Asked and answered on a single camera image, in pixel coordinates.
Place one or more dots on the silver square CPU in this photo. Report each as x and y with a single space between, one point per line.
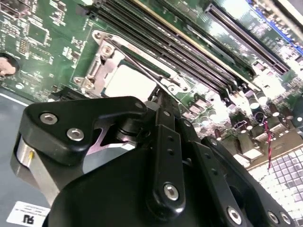
127 80

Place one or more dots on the metal socket cover frame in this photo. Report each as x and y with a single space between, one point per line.
107 71

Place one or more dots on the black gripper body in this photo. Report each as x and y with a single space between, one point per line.
106 201

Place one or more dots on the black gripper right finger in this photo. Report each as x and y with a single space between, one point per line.
213 170

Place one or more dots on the metal socket locking lever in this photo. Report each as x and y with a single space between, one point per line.
142 62

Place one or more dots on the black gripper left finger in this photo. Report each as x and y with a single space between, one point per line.
71 113

